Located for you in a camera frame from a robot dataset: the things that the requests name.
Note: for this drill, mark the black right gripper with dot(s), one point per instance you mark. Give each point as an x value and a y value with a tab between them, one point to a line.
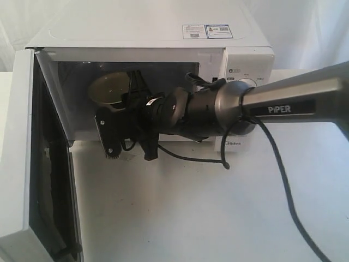
142	105

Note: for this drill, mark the blue white warning sticker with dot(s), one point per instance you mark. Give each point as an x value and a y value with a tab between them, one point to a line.
206	32

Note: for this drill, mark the white microwave oven body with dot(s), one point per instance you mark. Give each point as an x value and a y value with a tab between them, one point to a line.
73	54

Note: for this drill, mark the white microwave door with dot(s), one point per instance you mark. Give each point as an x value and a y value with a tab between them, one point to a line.
39	212

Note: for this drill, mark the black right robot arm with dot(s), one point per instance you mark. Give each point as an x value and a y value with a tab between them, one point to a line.
223	108

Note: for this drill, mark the upper white control knob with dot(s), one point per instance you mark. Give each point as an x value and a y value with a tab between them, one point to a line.
249	82

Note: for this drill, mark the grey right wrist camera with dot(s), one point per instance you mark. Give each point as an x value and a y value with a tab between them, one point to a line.
107	133

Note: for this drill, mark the cream ceramic bowl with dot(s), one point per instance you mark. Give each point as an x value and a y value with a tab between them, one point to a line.
108	90

